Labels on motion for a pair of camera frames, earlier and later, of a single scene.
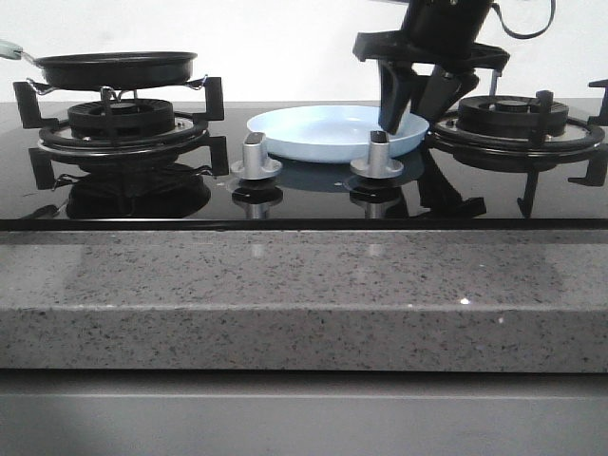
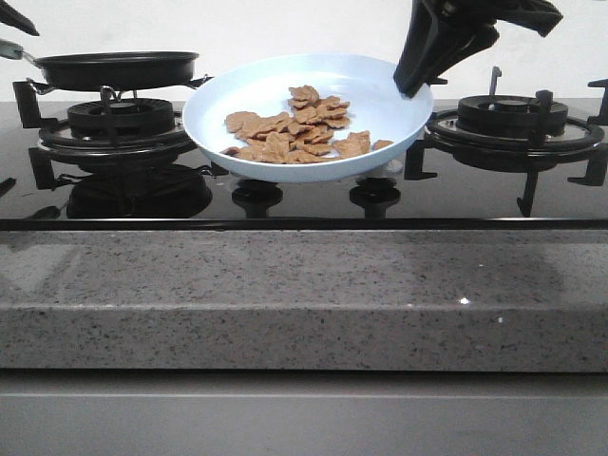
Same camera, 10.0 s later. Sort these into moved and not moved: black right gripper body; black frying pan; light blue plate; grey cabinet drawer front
Moved: black right gripper body; light blue plate
Not moved: grey cabinet drawer front; black frying pan
